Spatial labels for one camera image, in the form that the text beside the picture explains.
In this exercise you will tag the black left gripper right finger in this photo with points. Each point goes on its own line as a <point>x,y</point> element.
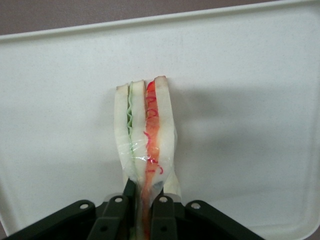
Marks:
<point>165,220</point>

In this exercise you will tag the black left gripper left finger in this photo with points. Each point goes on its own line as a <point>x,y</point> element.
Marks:
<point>110,215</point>

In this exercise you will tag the triangle sandwich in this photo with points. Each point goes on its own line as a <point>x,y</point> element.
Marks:
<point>152,125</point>

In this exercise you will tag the cream plastic tray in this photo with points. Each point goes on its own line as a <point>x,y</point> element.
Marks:
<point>62,100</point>

